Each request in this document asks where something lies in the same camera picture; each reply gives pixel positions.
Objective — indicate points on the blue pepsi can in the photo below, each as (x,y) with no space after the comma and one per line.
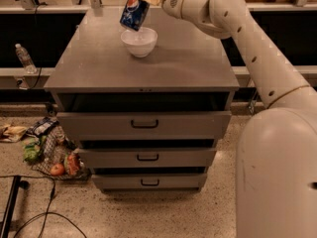
(134,14)

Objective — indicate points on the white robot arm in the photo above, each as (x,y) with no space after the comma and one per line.
(276,159)

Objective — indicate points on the white bowl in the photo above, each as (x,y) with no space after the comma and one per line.
(140,43)

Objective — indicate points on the grey drawer cabinet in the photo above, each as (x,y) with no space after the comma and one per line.
(186,72)

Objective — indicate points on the clear plastic water bottle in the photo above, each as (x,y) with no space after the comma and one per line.
(25,59)

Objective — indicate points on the top grey drawer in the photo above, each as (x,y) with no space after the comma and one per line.
(144,126)

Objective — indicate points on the grey drawer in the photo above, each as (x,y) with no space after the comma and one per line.
(124,182)
(148,158)
(144,126)

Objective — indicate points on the blue striped snack bag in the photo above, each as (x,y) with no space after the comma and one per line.
(42,127)

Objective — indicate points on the middle grey drawer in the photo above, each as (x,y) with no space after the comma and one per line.
(148,158)

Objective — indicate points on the red orange snack bag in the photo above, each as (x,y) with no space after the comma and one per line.
(72,164)

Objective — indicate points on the bottom grey drawer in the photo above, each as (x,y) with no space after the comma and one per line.
(124,182)

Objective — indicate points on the green snack bag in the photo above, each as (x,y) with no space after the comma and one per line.
(32,149)

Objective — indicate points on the yellow cloth on floor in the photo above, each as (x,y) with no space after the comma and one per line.
(12,134)

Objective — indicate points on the red tomato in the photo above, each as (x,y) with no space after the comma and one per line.
(57,170)

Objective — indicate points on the black metal stand leg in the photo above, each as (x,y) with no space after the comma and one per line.
(17,183)

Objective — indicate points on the wire basket on floor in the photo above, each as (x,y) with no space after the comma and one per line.
(56,148)

